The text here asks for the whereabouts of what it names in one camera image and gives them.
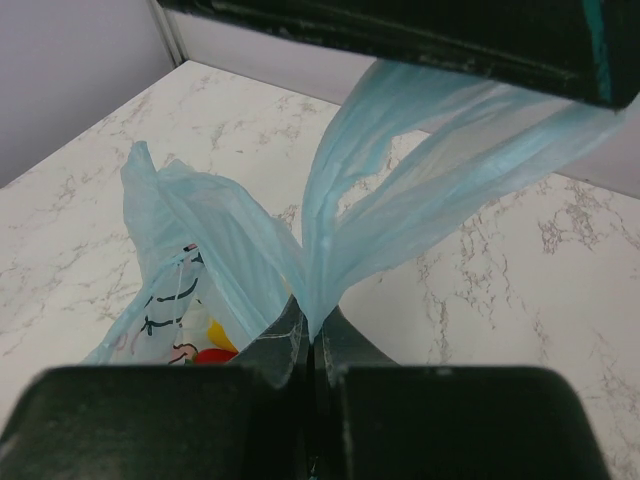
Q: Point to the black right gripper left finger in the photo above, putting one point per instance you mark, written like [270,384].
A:
[275,441]

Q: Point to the left aluminium corner post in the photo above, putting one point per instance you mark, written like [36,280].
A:
[169,32]

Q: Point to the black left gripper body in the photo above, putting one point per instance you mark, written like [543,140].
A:
[580,50]

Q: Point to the red fake apple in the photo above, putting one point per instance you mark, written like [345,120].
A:
[213,356]

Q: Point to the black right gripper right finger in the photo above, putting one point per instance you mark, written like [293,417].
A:
[337,346]

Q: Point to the light blue plastic bag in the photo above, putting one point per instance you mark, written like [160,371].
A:
[411,154]

